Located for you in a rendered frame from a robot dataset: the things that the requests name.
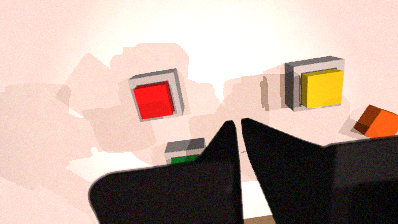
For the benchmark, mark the red button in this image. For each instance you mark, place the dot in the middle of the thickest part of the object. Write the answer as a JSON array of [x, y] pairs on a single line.
[[157, 95]]

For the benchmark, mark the yellow button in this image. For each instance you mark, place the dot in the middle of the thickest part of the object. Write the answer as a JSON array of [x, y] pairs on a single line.
[[314, 83]]

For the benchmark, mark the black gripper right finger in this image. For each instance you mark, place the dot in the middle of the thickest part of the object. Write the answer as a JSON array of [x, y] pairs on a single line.
[[307, 183]]

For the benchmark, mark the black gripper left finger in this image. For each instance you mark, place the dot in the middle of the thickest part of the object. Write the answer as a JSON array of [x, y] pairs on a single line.
[[206, 190]]

